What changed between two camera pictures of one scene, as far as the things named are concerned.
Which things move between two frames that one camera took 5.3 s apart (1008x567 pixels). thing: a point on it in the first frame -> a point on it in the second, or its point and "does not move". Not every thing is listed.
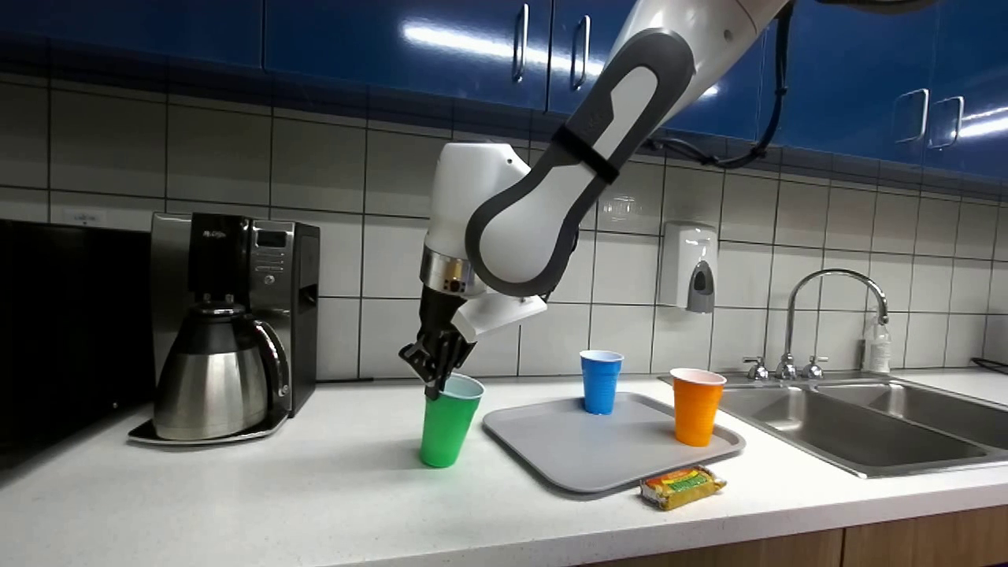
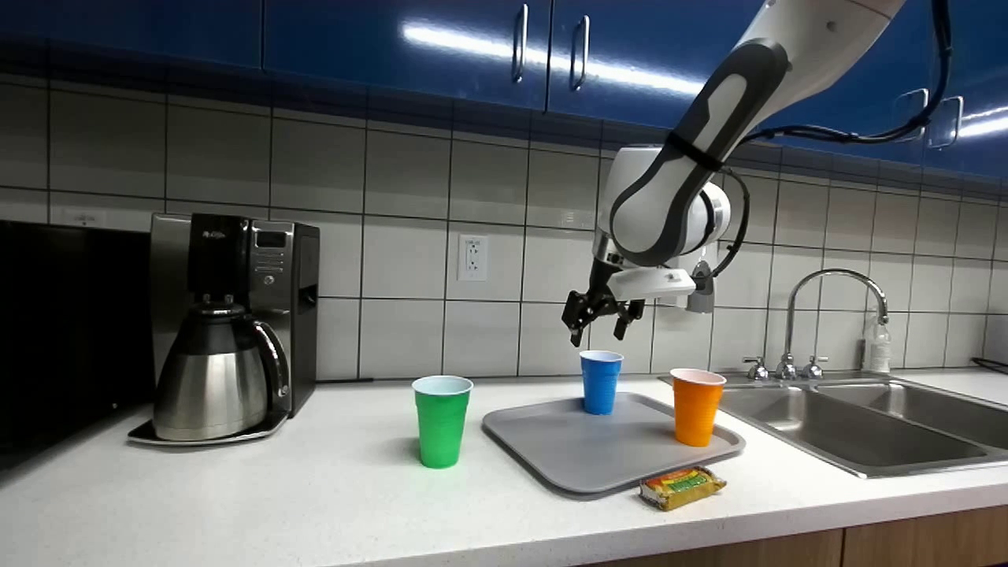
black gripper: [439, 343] -> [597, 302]
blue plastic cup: [600, 372] does not move
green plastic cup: [449, 416] does not move
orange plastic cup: [697, 393] does not move
